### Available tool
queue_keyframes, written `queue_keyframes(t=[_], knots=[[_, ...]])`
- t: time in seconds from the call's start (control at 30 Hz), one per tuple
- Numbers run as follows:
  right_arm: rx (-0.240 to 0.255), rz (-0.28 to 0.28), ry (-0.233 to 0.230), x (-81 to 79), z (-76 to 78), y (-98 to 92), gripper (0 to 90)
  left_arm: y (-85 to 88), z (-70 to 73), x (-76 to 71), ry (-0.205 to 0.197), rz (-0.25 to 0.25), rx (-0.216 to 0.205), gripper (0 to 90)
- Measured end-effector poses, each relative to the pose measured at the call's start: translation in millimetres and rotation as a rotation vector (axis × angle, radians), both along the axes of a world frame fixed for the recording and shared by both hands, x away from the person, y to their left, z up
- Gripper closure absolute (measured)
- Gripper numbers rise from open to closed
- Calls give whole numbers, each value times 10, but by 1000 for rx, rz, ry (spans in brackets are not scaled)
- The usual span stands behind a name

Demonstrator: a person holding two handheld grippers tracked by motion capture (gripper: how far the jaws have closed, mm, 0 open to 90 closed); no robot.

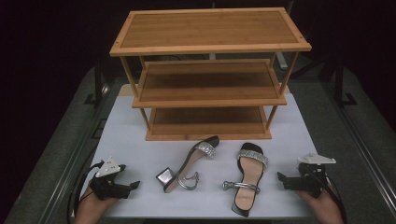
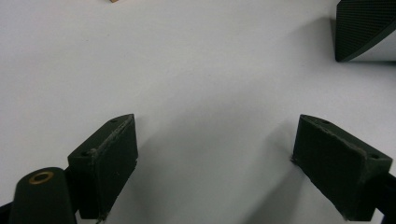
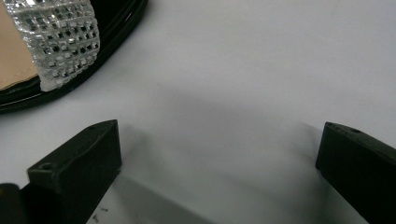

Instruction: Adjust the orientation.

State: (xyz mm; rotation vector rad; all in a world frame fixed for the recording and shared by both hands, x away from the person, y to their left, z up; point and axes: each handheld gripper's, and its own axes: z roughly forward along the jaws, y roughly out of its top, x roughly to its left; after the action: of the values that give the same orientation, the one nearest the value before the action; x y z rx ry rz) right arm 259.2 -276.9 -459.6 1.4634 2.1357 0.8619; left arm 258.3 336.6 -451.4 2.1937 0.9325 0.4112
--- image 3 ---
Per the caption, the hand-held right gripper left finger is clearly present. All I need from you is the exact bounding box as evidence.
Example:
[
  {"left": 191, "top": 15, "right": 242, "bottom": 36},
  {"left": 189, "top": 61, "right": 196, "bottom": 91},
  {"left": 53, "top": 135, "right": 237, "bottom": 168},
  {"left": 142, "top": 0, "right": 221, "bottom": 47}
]
[{"left": 19, "top": 119, "right": 122, "bottom": 224}]

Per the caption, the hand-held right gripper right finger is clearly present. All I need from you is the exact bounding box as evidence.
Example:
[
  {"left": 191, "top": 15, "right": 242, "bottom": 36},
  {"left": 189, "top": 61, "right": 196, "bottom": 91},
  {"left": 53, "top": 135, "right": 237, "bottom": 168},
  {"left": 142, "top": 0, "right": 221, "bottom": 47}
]
[{"left": 315, "top": 121, "right": 396, "bottom": 224}]

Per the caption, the black sandal with rhinestone strap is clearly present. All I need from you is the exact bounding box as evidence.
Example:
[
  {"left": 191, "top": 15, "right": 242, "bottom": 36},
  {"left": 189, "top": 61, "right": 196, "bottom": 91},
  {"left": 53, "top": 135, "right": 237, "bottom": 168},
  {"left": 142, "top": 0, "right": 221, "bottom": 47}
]
[{"left": 0, "top": 0, "right": 149, "bottom": 115}]

